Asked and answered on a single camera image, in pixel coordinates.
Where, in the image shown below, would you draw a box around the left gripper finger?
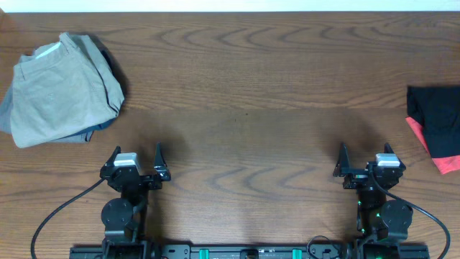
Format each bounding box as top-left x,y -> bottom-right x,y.
154,142 -> 167,168
106,146 -> 121,165

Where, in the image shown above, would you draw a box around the khaki shorts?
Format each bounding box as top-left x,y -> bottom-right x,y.
4,32 -> 124,148

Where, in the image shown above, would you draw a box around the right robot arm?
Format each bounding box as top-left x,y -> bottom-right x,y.
333,143 -> 413,258

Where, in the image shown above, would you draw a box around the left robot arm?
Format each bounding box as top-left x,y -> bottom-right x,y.
100,143 -> 171,259

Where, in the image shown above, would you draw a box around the red orange folded garment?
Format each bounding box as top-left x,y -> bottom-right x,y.
405,117 -> 459,175

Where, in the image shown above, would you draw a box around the black folded garment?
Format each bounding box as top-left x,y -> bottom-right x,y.
407,86 -> 459,158

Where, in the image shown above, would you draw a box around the navy blue folded shorts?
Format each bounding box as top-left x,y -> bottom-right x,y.
73,47 -> 126,141

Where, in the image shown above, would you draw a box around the black mounting rail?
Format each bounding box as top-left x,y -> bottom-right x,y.
69,243 -> 431,259

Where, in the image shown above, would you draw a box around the left green rail clamp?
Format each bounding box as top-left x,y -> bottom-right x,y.
199,249 -> 210,259

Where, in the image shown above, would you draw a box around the green rail clamp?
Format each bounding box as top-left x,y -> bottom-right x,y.
292,249 -> 303,259
199,249 -> 210,259

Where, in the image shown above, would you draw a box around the right green rail clamp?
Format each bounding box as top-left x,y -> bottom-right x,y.
292,249 -> 303,259

